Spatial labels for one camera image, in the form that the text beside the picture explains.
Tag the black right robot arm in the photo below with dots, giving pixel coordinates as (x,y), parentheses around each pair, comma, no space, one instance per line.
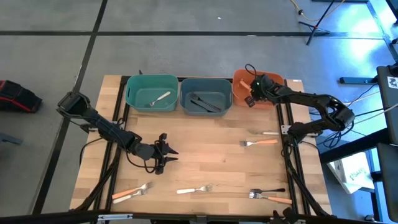
(311,99)

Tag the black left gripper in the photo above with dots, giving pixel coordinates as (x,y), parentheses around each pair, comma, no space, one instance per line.
(160,152)

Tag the black slanted beam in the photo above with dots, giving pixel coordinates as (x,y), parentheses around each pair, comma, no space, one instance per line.
(351,146)

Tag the black tripod stand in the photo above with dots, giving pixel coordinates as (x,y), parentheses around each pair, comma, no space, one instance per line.
(317,26)

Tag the white cardboard box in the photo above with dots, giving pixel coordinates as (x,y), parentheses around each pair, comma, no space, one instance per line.
(351,174)

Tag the blue metal frame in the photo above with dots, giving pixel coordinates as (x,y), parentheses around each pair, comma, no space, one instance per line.
(380,22)

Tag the black cart with white sticker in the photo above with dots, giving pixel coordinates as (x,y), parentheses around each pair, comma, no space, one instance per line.
(387,109)

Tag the plain black panel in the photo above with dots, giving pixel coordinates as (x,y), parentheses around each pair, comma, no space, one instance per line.
(388,180)

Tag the black and red bag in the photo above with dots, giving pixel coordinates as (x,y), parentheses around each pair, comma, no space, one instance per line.
(15,96)

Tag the black floor bar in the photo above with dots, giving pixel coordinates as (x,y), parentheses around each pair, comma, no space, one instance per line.
(357,80)

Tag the black metal table frame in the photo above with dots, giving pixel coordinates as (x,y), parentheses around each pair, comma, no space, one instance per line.
(121,84)

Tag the orange plastic bin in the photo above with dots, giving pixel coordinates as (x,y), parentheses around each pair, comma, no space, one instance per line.
(267,104)

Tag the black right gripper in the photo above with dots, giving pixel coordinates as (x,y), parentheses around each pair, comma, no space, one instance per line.
(262,87)

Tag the blue-grey plastic bin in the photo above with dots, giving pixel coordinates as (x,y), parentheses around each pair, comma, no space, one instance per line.
(217,90)

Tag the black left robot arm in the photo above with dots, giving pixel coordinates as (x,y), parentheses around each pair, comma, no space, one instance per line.
(105,127)

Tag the teal plastic bin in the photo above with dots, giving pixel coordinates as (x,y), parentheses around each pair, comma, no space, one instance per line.
(149,82)

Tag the grey floor stand foot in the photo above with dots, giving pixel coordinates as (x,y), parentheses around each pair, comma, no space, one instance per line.
(9,139)

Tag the black fork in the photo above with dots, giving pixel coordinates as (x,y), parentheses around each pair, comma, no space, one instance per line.
(202,106)
(208,104)
(273,189)

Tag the silver metal bracket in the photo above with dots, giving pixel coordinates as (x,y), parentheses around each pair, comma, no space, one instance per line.
(287,221)
(115,217)

